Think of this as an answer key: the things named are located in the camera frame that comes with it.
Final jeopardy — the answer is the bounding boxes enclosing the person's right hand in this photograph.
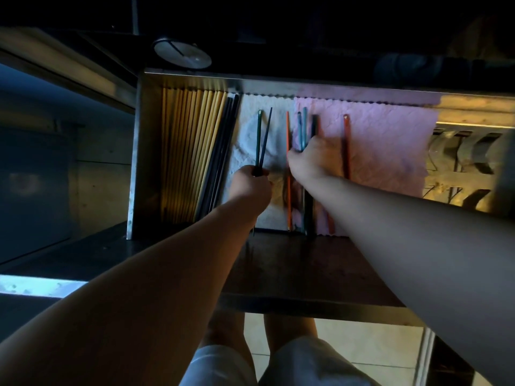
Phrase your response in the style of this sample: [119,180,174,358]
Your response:
[286,135,345,188]

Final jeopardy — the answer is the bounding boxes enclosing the person's left hand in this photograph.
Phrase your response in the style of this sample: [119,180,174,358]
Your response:
[228,164,274,214]

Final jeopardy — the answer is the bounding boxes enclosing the black chopstick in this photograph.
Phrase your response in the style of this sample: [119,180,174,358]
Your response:
[205,94,242,213]
[200,96,238,220]

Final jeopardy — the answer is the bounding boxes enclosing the bundle of mixed chopsticks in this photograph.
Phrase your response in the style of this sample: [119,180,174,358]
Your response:
[196,96,234,221]

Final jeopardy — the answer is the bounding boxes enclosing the row of pale wooden chopsticks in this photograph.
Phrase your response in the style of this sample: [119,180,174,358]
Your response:
[160,87,228,221]

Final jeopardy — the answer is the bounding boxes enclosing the steel kitchen drawer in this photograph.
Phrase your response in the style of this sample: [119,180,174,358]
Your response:
[0,68,515,328]

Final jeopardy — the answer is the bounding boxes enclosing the person's left forearm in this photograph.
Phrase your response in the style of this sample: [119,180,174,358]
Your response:
[0,201,266,386]

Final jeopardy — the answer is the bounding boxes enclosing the person's right forearm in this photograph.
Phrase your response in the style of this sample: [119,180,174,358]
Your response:
[313,174,515,386]

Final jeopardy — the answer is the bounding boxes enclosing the white towel liner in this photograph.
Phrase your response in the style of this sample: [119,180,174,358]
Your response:
[223,94,298,232]

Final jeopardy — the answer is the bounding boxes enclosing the pink towel liner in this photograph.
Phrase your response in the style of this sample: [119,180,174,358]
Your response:
[291,96,439,237]

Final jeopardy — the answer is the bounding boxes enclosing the person's right leg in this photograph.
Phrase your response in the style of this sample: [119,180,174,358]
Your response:
[263,315,319,354]

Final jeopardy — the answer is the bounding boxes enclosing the person's leg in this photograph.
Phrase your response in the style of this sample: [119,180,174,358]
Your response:
[263,315,319,354]
[199,311,256,370]

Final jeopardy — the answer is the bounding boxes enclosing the person's left leg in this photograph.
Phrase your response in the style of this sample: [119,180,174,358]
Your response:
[199,311,256,370]

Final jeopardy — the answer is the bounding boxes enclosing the round grey stove knob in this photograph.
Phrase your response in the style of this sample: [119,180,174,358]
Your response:
[152,37,213,70]

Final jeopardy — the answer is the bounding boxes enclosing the grey shorts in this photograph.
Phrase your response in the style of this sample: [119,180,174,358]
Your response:
[179,336,381,386]

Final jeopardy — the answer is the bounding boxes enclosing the blue cabinet door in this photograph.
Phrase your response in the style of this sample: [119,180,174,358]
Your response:
[0,64,137,264]

